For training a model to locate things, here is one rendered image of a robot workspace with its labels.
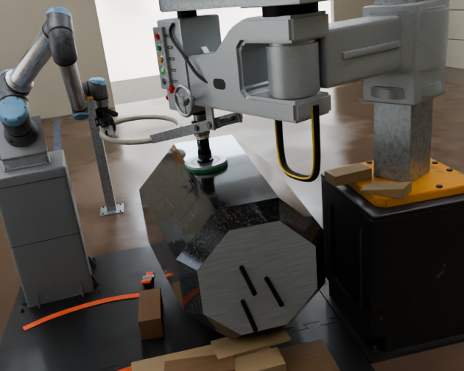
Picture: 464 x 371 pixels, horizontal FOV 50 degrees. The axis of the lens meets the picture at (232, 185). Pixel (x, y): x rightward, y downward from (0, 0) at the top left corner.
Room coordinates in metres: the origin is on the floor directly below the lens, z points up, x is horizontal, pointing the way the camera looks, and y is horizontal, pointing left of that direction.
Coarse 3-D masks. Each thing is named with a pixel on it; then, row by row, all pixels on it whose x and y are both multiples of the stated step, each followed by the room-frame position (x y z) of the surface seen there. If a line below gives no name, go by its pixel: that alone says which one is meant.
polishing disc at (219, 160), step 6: (216, 156) 2.44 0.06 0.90; (222, 156) 2.43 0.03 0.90; (186, 162) 2.40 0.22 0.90; (192, 162) 2.39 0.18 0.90; (210, 162) 2.36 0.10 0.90; (216, 162) 2.35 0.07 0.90; (222, 162) 2.34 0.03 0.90; (192, 168) 2.31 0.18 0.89; (198, 168) 2.29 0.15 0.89; (204, 168) 2.29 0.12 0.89; (210, 168) 2.29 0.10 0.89
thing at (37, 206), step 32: (0, 160) 2.98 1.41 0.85; (64, 160) 2.85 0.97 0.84; (0, 192) 2.62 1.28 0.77; (32, 192) 2.66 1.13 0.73; (64, 192) 2.71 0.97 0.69; (32, 224) 2.65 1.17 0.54; (64, 224) 2.70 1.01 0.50; (32, 256) 2.64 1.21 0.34; (64, 256) 2.69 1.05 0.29; (32, 288) 2.62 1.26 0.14; (64, 288) 2.67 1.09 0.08
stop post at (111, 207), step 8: (88, 96) 3.99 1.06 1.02; (88, 104) 4.00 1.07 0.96; (88, 120) 4.00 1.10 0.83; (96, 120) 4.01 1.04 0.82; (96, 128) 4.01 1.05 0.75; (96, 136) 4.01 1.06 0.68; (96, 144) 4.00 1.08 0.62; (96, 152) 4.00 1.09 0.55; (104, 152) 4.01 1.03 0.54; (96, 160) 4.00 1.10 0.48; (104, 160) 4.01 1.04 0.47; (104, 168) 4.01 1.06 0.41; (104, 176) 4.01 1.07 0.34; (104, 184) 4.00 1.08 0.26; (104, 192) 4.00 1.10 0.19; (112, 192) 4.01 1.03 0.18; (112, 200) 4.01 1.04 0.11; (104, 208) 4.08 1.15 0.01; (112, 208) 4.01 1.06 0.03; (120, 208) 4.04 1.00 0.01
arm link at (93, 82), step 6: (96, 78) 2.98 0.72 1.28; (102, 78) 2.98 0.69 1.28; (90, 84) 2.93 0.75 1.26; (96, 84) 2.93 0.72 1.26; (102, 84) 2.94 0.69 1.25; (90, 90) 2.92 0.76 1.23; (96, 90) 2.93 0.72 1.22; (102, 90) 2.94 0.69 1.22; (96, 96) 2.93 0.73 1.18; (102, 96) 2.94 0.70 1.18
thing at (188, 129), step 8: (216, 120) 2.18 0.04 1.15; (224, 120) 2.22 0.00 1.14; (232, 120) 2.25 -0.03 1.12; (176, 128) 2.47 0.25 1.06; (184, 128) 2.41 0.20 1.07; (192, 128) 2.35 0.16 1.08; (200, 128) 2.29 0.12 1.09; (208, 128) 2.17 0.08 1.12; (216, 128) 2.19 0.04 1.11; (152, 136) 2.68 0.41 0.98; (160, 136) 2.61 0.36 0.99; (168, 136) 2.54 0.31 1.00; (176, 136) 2.48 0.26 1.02
